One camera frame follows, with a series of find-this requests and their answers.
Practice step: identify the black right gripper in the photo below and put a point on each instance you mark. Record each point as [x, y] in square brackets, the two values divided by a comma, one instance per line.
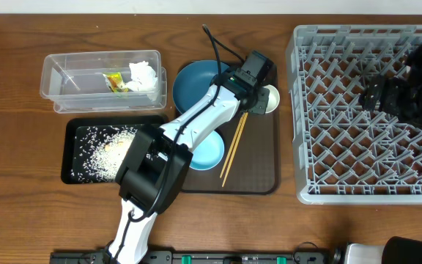
[385, 97]

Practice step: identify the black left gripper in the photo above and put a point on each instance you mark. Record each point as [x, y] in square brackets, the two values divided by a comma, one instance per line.
[264, 96]

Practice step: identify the white paper cup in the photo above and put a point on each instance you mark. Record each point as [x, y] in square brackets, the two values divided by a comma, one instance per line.
[273, 98]

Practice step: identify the dark blue plate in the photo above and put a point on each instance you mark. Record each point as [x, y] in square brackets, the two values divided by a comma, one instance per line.
[192, 83]

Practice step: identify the light blue bowl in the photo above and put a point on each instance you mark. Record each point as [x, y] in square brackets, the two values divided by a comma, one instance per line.
[209, 152]

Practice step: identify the white napkin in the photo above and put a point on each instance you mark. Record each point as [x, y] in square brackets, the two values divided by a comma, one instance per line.
[143, 77]

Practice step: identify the yellow orange snack wrapper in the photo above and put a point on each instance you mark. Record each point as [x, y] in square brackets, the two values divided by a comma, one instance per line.
[115, 83]

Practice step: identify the leftover rice pile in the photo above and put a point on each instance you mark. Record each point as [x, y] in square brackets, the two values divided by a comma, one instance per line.
[99, 152]

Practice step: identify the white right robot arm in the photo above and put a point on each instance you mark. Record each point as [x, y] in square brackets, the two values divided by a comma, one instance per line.
[396, 248]

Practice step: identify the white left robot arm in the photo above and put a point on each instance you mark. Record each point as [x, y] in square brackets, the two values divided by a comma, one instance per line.
[153, 170]

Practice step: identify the grey dishwasher rack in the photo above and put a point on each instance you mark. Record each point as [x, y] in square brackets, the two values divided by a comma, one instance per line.
[343, 154]

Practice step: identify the black food waste tray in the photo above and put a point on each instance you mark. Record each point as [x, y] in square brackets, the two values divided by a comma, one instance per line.
[72, 125]

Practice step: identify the clear plastic waste bin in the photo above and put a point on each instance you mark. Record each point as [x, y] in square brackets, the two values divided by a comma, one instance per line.
[75, 82]

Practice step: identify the brown serving tray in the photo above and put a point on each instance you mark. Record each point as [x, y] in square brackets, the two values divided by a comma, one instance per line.
[255, 168]

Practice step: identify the black rail at table edge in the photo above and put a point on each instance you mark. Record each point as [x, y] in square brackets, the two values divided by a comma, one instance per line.
[166, 257]

